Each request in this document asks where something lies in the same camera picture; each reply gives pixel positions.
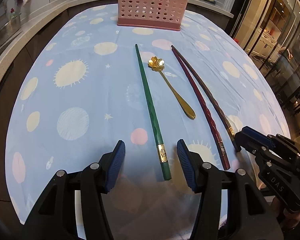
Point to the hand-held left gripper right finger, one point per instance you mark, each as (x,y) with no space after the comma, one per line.
(187,165)

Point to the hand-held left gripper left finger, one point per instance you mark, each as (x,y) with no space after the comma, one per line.
(115,165)

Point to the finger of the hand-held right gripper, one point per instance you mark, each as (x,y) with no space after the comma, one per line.
(250,140)
(287,145)

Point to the brown chopstick gold band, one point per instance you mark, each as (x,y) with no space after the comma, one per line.
(230,132)

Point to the dark maroon chopstick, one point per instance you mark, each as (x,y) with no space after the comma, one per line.
(222,150)

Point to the green chopstick gold band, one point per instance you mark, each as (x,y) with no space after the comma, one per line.
(150,107)

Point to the gold flower spoon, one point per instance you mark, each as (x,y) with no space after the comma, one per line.
(156,63)

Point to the pink perforated utensil holder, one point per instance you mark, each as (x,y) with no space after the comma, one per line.
(140,5)

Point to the person's right hand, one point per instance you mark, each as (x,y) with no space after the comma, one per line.
(280,215)

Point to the blue dotted tablecloth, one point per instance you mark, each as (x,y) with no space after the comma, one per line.
(77,80)

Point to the glass sliding door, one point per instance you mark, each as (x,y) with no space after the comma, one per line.
(265,30)

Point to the steel pot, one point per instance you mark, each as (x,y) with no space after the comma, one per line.
(7,28)

